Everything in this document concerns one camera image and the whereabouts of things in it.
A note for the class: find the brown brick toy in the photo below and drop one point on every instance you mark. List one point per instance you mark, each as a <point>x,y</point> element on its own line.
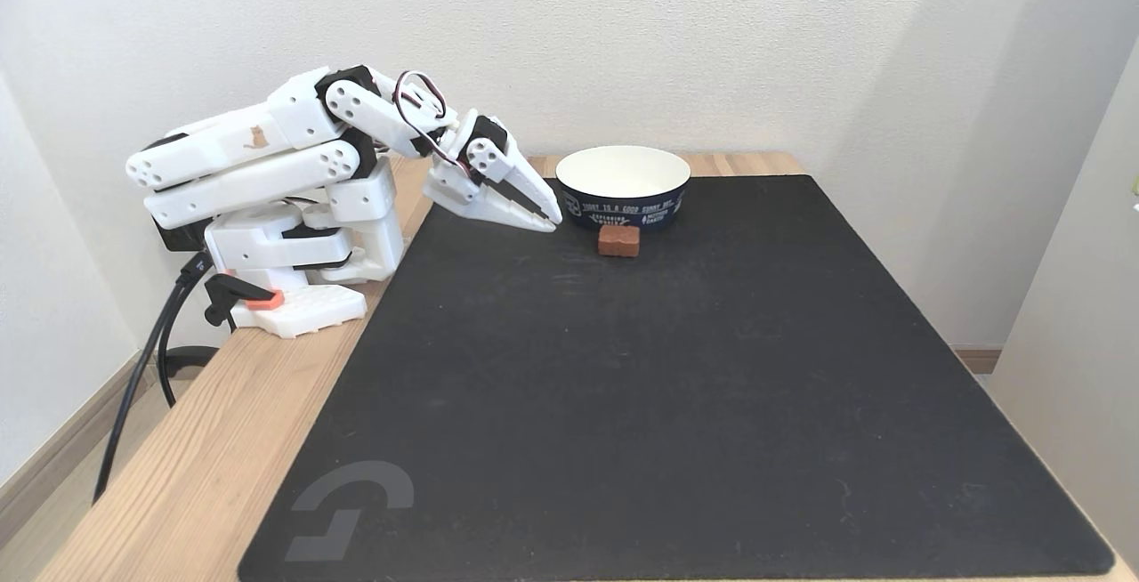
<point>618,242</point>

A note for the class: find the navy paper bowl white print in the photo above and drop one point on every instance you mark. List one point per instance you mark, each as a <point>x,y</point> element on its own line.
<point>623,204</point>

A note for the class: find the black desk mat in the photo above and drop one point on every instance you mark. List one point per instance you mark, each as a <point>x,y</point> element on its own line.
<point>676,386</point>

